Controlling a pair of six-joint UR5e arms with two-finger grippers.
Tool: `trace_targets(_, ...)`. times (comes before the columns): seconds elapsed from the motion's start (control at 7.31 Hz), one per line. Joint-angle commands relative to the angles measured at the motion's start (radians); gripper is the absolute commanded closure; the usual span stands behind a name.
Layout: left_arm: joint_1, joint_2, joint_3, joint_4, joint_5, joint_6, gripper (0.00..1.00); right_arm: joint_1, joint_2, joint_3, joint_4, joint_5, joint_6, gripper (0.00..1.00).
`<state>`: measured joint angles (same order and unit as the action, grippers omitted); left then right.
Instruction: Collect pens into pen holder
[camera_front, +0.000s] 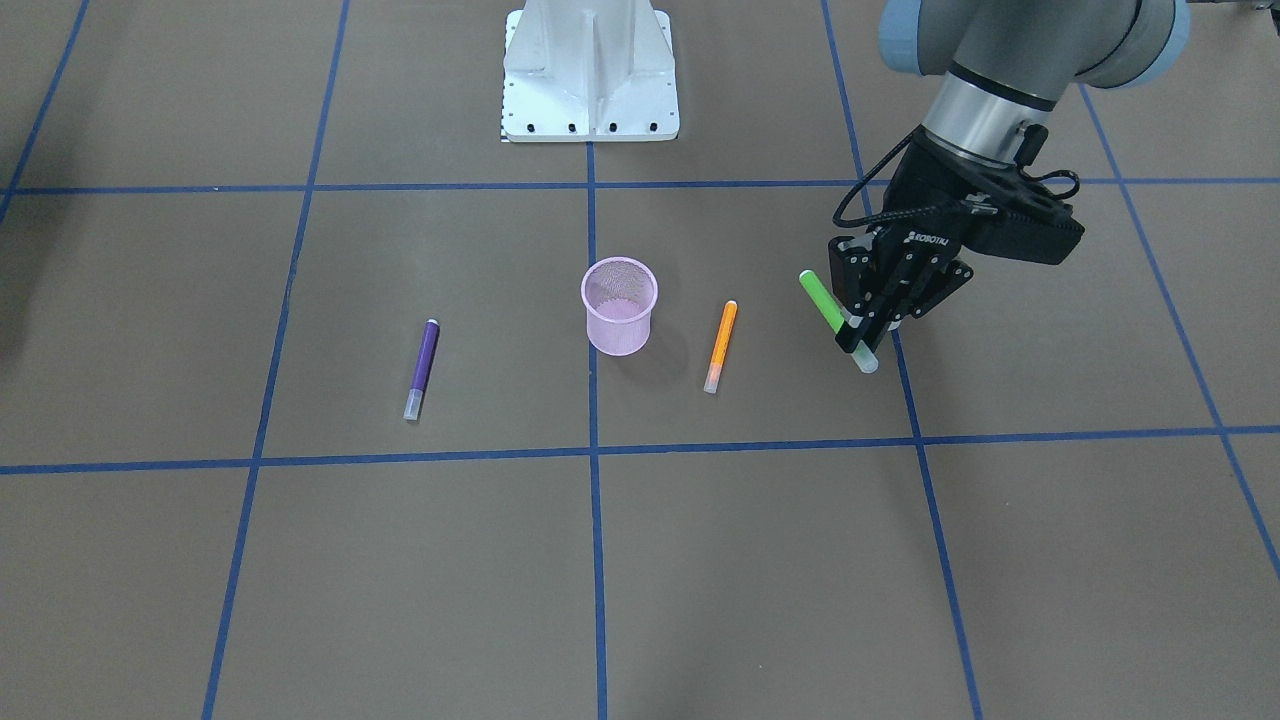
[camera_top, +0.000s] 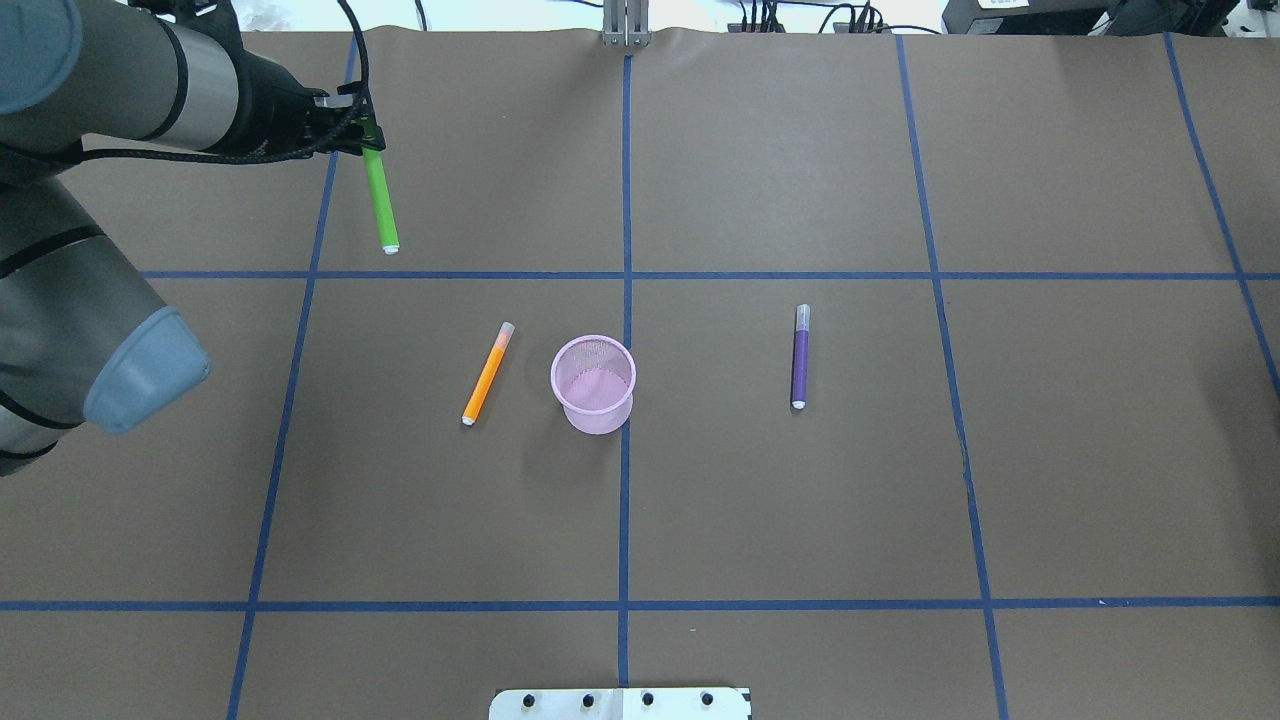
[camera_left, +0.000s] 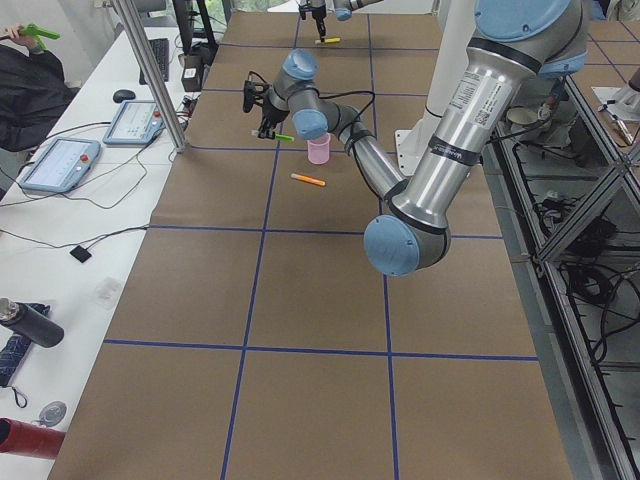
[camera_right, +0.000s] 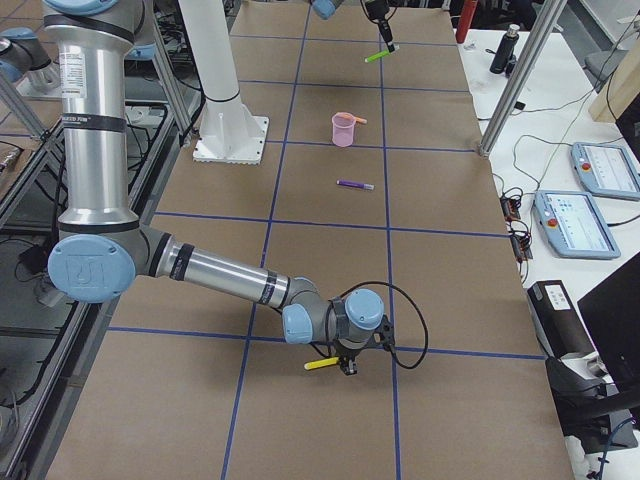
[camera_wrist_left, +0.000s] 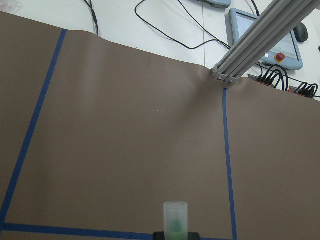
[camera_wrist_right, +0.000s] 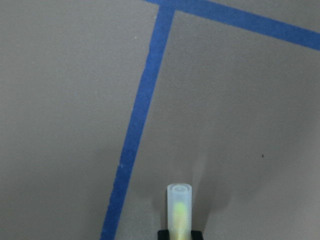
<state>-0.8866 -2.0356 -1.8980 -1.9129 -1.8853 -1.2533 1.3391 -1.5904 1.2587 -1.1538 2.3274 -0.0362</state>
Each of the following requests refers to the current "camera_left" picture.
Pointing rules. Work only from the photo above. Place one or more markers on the green highlighter pen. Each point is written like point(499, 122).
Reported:
point(270, 135)

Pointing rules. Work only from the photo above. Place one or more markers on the near teach pendant tablet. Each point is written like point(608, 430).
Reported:
point(61, 166)

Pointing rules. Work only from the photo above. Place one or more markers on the orange highlighter pen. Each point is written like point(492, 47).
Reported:
point(308, 179)

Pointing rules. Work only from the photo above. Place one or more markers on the black water bottle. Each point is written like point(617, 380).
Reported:
point(24, 319)

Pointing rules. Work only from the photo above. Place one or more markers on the person in black jacket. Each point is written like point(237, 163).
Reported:
point(34, 93)

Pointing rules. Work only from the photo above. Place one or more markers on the far teach pendant tablet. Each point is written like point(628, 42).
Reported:
point(136, 123)

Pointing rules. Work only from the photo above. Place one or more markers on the teach pendant tablet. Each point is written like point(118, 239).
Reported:
point(61, 166)
point(136, 123)

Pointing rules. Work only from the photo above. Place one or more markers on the small black square device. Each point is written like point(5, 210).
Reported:
point(80, 253)

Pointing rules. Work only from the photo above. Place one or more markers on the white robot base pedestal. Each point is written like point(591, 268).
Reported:
point(430, 100)

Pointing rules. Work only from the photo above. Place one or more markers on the dark blue folded umbrella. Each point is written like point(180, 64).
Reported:
point(12, 354)

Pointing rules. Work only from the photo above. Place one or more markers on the round metal lid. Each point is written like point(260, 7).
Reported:
point(51, 414)

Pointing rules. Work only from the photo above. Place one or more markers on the black computer mouse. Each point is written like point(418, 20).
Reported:
point(122, 95)

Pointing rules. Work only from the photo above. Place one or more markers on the pink mesh pen holder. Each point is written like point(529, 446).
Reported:
point(318, 150)

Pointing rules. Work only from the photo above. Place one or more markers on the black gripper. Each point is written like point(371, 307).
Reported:
point(271, 113)
point(316, 15)

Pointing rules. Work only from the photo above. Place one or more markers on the aluminium frame post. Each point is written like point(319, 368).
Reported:
point(139, 42)

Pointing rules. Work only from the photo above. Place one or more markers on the black keyboard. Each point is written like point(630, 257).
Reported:
point(160, 49)

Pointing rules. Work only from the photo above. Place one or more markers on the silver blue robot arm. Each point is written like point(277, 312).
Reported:
point(343, 9)
point(509, 43)

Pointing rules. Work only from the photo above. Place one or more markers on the black box with label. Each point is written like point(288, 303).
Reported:
point(191, 77)

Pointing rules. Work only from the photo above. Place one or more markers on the red cylinder bottle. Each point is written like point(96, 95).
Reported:
point(25, 439)

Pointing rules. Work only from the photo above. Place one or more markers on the green handheld tool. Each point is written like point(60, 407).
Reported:
point(37, 32)

